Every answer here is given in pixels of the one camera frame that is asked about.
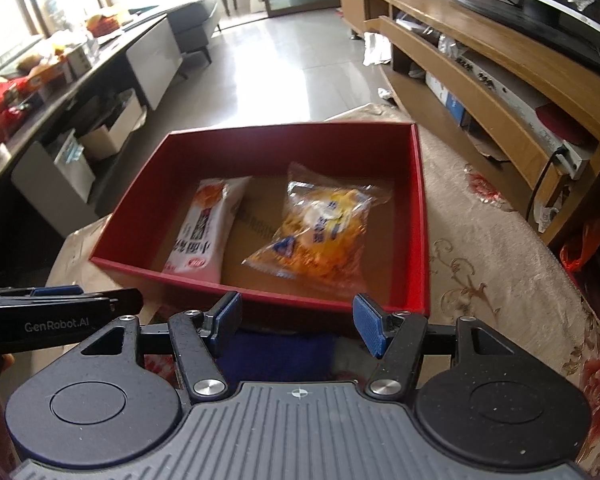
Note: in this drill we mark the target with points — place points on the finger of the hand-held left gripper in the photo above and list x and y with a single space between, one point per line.
125 300
55 290

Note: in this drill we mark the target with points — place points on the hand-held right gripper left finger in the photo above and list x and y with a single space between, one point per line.
228 317

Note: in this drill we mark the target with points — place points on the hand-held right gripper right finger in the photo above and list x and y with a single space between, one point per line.
370 325

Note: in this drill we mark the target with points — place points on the dark blue snack packet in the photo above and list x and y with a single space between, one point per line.
280 355

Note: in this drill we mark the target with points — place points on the red cardboard box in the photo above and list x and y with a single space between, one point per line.
380 160

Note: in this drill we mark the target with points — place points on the yellow snack packet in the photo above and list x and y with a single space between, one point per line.
310 225

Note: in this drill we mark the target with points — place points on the white blue tissue pack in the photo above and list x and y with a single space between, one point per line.
72 160

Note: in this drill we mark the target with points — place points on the red snack bags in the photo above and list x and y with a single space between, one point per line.
0 105

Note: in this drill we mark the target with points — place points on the orange plastic bag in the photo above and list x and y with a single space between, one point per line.
585 245

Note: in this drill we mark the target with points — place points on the grey coffee table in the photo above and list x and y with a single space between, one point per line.
155 60

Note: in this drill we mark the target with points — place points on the blue white carton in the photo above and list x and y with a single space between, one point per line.
445 95

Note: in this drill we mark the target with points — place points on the white audio device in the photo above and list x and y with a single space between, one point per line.
520 105

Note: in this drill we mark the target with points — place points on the orange fruit basket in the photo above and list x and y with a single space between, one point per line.
105 22

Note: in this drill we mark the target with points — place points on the white plastic bag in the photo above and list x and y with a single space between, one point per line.
377 47

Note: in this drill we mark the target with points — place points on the dark red round box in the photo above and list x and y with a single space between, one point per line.
560 120

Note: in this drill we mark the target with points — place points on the wooden television cabinet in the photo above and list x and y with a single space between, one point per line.
505 60

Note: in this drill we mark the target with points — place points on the black television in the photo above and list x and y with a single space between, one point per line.
555 5

